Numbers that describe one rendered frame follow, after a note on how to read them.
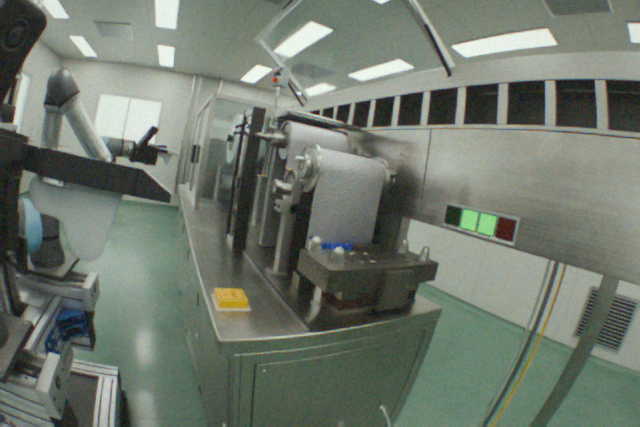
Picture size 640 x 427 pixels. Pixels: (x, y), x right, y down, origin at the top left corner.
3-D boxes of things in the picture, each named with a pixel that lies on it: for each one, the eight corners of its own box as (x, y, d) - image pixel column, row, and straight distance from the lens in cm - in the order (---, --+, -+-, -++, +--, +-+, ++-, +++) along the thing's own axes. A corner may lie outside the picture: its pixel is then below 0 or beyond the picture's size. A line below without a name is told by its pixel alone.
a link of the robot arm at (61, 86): (69, 54, 105) (133, 177, 108) (67, 61, 116) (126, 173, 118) (40, 74, 104) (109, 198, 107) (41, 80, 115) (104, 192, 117)
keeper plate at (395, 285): (374, 308, 83) (383, 270, 79) (400, 303, 89) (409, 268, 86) (379, 312, 81) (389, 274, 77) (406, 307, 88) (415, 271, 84)
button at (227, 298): (214, 296, 77) (214, 287, 76) (240, 296, 79) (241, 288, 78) (219, 309, 71) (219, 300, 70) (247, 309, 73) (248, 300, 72)
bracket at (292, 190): (264, 271, 99) (277, 176, 92) (282, 271, 101) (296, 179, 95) (269, 277, 94) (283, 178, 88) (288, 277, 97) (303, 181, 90)
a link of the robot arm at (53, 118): (31, 224, 118) (51, 65, 116) (33, 214, 132) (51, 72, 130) (59, 225, 118) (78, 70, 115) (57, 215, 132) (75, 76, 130)
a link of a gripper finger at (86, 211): (155, 265, 21) (31, 242, 21) (167, 175, 20) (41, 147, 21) (161, 280, 18) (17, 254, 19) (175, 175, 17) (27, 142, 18)
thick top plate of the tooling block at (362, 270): (296, 269, 84) (300, 248, 82) (401, 265, 107) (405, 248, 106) (325, 293, 71) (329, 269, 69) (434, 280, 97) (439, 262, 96)
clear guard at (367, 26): (259, 39, 186) (260, 39, 186) (310, 100, 189) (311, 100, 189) (363, -54, 102) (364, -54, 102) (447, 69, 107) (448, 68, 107)
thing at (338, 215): (305, 247, 87) (315, 184, 85) (368, 248, 100) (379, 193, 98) (305, 248, 87) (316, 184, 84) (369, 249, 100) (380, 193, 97)
